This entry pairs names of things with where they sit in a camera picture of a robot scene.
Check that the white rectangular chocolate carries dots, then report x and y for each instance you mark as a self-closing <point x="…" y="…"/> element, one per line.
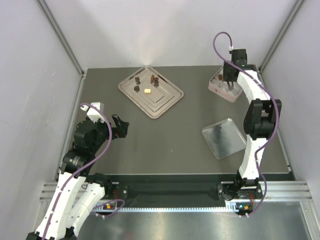
<point x="147" y="91"/>

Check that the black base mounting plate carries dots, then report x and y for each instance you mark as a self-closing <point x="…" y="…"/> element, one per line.
<point x="171" y="190"/>

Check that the pink chocolate tin box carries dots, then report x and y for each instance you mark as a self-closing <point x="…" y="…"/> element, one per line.
<point x="220" y="88"/>

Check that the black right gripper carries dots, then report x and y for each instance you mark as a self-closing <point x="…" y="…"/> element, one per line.
<point x="226" y="77"/>

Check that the silver tin lid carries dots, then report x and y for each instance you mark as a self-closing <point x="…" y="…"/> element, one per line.
<point x="224" y="138"/>

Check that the silver metal tray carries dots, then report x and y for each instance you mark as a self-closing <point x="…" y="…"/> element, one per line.
<point x="159" y="100"/>

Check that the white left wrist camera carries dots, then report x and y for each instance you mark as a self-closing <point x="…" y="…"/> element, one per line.
<point x="93" y="114"/>

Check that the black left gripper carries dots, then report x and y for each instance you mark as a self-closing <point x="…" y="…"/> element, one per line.
<point x="120" y="131"/>

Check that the aluminium frame rail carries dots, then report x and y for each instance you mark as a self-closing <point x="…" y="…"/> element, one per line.
<point x="273" y="191"/>

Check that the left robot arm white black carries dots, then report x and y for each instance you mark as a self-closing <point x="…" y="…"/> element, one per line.
<point x="65" y="216"/>

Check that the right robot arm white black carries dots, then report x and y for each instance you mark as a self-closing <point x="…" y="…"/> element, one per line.
<point x="261" y="120"/>

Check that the metal tongs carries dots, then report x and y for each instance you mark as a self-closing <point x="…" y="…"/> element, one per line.
<point x="230" y="84"/>

